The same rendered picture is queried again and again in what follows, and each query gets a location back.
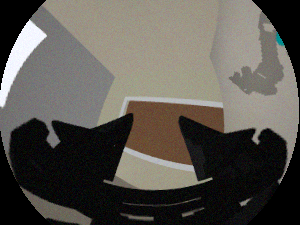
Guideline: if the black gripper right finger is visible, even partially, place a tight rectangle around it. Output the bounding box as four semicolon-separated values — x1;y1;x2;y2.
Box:
178;115;258;181

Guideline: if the cyan circle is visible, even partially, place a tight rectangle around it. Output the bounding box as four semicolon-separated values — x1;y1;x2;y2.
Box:
276;34;284;47

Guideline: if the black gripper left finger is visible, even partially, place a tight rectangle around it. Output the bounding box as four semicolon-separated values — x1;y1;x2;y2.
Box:
50;113;134;181

